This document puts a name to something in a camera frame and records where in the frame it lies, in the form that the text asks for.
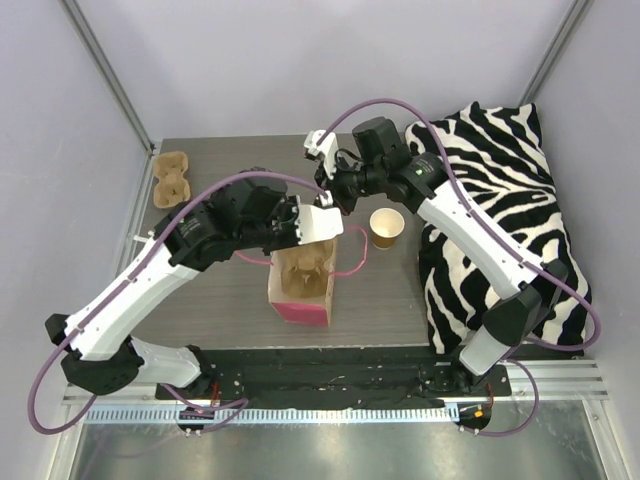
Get zebra print pillow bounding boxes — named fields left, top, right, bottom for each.
left=404, top=102, right=593, bottom=354

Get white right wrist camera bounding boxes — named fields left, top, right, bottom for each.
left=303, top=130, right=339, bottom=180

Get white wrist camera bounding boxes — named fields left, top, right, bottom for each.
left=295, top=204, right=344, bottom=245
left=303, top=130, right=339, bottom=180

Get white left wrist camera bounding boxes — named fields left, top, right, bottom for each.
left=295, top=204, right=344, bottom=245

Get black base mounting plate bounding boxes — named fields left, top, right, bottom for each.
left=179, top=346, right=512, bottom=410

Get aluminium frame rail front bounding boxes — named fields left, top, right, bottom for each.
left=81, top=361, right=609, bottom=430

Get brown paper coffee cup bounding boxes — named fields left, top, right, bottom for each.
left=369, top=208, right=405, bottom=250

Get paper cakes bag pink handles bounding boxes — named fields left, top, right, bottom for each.
left=235, top=226, right=369, bottom=327

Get brown pulp cup carrier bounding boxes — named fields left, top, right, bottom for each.
left=279, top=241, right=333, bottom=299

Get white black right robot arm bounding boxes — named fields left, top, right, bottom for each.
left=304, top=117, right=568, bottom=395

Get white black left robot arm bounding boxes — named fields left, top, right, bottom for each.
left=45, top=168, right=302, bottom=399

